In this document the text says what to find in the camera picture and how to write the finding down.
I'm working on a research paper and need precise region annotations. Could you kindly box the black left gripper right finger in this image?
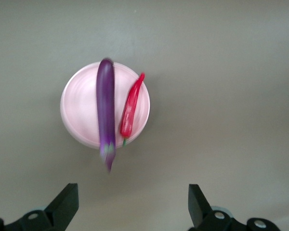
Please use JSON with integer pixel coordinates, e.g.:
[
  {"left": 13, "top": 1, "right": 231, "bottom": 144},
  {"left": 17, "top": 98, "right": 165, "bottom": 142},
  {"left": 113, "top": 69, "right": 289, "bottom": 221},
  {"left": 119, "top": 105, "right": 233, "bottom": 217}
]
[{"left": 188, "top": 184, "right": 280, "bottom": 231}]

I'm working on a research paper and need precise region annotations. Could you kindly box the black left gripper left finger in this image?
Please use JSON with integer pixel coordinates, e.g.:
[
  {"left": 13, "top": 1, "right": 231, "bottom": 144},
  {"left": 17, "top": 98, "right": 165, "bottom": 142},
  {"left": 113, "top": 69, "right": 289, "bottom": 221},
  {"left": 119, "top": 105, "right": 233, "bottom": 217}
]
[{"left": 0, "top": 183, "right": 79, "bottom": 231}]

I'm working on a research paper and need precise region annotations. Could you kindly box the long purple eggplant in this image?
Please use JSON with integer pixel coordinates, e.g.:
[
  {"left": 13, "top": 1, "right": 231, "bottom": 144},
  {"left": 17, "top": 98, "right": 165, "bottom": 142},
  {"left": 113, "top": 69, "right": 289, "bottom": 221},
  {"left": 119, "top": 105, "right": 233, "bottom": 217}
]
[{"left": 96, "top": 57, "right": 117, "bottom": 174}]

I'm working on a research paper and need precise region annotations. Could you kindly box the red chili pepper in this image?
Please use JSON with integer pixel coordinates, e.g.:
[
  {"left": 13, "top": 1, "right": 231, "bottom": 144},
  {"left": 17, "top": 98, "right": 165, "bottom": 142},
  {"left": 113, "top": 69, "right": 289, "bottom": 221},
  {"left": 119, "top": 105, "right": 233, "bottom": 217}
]
[{"left": 119, "top": 72, "right": 146, "bottom": 147}]

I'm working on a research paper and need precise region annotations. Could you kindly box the pink plate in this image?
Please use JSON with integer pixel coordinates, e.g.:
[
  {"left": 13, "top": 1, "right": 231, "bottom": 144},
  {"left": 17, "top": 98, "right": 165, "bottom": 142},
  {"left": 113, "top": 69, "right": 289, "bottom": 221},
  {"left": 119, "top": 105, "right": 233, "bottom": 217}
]
[{"left": 60, "top": 61, "right": 151, "bottom": 150}]

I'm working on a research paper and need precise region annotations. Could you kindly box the large table cover sheet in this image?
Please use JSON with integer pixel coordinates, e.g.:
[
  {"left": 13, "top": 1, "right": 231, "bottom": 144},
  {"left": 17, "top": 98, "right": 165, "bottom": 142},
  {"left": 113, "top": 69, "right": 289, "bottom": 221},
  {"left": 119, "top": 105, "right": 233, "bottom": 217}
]
[{"left": 0, "top": 0, "right": 289, "bottom": 231}]

